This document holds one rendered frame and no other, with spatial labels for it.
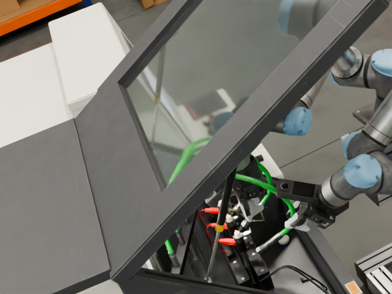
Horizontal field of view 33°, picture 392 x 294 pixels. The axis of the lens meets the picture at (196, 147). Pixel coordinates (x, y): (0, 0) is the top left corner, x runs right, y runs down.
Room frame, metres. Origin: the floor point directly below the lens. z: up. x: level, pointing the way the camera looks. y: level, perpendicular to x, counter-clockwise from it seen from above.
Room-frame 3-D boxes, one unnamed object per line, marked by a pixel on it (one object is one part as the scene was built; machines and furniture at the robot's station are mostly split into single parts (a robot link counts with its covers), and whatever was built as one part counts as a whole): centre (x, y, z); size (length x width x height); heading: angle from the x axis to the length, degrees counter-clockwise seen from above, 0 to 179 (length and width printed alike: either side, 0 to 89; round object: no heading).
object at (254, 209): (1.44, -0.10, 1.20); 0.06 x 0.03 x 0.09; 95
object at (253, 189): (1.45, -0.10, 1.30); 0.09 x 0.08 x 0.12; 95
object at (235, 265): (1.57, -0.02, 0.91); 0.34 x 0.10 x 0.15; 5
